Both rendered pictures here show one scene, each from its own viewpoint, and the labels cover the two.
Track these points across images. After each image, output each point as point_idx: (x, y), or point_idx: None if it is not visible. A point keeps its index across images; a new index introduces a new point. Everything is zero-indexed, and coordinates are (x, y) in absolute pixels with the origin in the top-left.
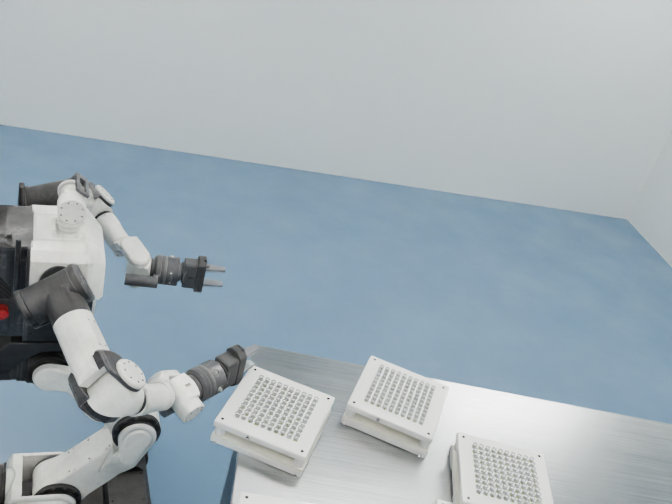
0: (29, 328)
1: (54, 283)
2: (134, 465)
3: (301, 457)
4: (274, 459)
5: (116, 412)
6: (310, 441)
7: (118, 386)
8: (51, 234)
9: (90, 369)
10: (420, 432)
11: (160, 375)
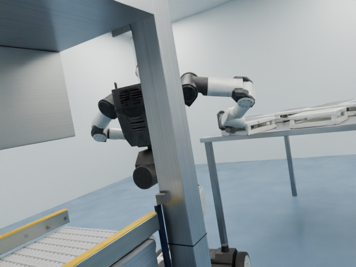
0: None
1: (189, 76)
2: (204, 212)
3: (274, 117)
4: (268, 125)
5: (255, 96)
6: (267, 117)
7: (250, 82)
8: None
9: (241, 80)
10: (270, 114)
11: (230, 107)
